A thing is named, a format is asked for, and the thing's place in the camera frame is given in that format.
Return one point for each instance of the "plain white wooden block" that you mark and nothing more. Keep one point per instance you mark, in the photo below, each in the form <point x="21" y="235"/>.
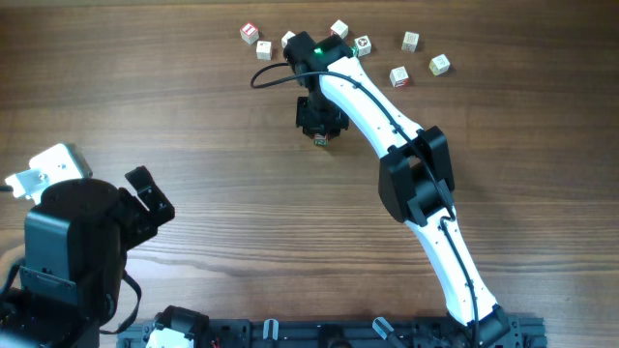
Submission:
<point x="264" y="50"/>

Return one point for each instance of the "white block red side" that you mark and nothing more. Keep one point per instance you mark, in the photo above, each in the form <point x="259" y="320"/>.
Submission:
<point x="285" y="39"/>

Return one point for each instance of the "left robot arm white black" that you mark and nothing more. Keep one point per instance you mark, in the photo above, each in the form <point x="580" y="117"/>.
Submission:
<point x="67" y="285"/>

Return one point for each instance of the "red M letter block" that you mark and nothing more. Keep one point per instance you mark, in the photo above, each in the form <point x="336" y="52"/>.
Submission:
<point x="340" y="29"/>

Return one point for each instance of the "yellow edged white block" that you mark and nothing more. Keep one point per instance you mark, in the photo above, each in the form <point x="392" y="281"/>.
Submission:
<point x="439" y="64"/>

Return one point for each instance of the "red U letter block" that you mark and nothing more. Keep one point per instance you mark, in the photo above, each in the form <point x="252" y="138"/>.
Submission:
<point x="321" y="138"/>

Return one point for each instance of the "white block dark picture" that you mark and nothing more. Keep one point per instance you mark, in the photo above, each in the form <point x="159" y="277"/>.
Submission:
<point x="364" y="45"/>

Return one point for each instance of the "white block tan picture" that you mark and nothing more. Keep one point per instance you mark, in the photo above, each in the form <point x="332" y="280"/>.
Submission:
<point x="410" y="41"/>

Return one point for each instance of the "white block green side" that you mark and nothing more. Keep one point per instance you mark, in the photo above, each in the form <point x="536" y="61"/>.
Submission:
<point x="322" y="143"/>

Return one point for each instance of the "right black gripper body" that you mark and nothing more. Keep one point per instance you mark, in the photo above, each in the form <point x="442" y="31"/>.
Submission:
<point x="318" y="115"/>

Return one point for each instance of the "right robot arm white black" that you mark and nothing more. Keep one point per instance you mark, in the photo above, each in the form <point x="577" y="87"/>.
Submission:
<point x="416" y="179"/>

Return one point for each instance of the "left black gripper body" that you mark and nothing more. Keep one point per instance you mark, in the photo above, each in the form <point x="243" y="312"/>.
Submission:
<point x="140" y="225"/>

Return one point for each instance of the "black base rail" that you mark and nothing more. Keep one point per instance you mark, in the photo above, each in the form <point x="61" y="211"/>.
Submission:
<point x="424" y="332"/>

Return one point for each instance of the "white block red bottom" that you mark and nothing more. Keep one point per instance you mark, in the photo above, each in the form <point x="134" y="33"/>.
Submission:
<point x="399" y="77"/>

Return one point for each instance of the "red I letter block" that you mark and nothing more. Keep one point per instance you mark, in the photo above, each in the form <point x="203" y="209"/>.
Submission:
<point x="249" y="33"/>

